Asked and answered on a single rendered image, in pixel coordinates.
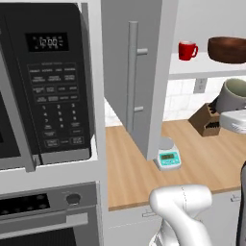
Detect grey cup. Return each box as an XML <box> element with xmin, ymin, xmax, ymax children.
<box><xmin>215</xmin><ymin>78</ymin><xmax>246</xmax><ymax>114</ymax></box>

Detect grey oven door handle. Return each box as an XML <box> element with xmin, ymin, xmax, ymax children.
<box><xmin>0</xmin><ymin>212</ymin><xmax>89</xmax><ymax>240</ymax></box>

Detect brown wooden bowl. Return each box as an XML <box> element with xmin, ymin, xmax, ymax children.
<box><xmin>207</xmin><ymin>36</ymin><xmax>246</xmax><ymax>64</ymax></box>

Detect teal kitchen scale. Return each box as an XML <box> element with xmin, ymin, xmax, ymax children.
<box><xmin>153</xmin><ymin>136</ymin><xmax>183</xmax><ymax>172</ymax></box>

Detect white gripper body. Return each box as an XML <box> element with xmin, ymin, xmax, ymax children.
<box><xmin>218</xmin><ymin>109</ymin><xmax>246</xmax><ymax>135</ymax></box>

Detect black microwave oven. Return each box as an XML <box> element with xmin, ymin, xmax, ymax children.
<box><xmin>0</xmin><ymin>2</ymin><xmax>97</xmax><ymax>171</ymax></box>

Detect white tall appliance cabinet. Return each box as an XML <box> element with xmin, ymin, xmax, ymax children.
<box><xmin>0</xmin><ymin>0</ymin><xmax>109</xmax><ymax>246</ymax></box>

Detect grey cabinet door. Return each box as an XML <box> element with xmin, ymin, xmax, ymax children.
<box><xmin>101</xmin><ymin>0</ymin><xmax>180</xmax><ymax>161</ymax></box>

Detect white cabinet shelf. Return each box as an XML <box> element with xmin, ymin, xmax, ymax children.
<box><xmin>168</xmin><ymin>52</ymin><xmax>246</xmax><ymax>81</ymax></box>

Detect grey wall outlet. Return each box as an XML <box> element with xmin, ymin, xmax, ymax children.
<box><xmin>193</xmin><ymin>77</ymin><xmax>209</xmax><ymax>94</ymax></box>

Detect brown wooden knife block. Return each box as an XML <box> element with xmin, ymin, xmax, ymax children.
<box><xmin>187</xmin><ymin>102</ymin><xmax>223</xmax><ymax>138</ymax></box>

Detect white drawer front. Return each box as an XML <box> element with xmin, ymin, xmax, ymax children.
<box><xmin>107</xmin><ymin>205</ymin><xmax>165</xmax><ymax>246</ymax></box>
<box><xmin>195</xmin><ymin>190</ymin><xmax>242</xmax><ymax>246</ymax></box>

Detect grey cabinet door handle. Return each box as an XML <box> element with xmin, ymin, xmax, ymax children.
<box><xmin>125</xmin><ymin>20</ymin><xmax>149</xmax><ymax>135</ymax></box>

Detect stainless steel oven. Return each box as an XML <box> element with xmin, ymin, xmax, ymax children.
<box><xmin>0</xmin><ymin>182</ymin><xmax>101</xmax><ymax>246</ymax></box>

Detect red mug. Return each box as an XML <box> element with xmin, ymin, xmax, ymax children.
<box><xmin>178</xmin><ymin>40</ymin><xmax>199</xmax><ymax>62</ymax></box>

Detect grey microwave door handle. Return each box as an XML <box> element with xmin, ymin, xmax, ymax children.
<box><xmin>0</xmin><ymin>47</ymin><xmax>37</xmax><ymax>173</ymax></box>

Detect black oven knob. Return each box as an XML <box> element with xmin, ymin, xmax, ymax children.
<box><xmin>65</xmin><ymin>192</ymin><xmax>82</xmax><ymax>207</ymax></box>

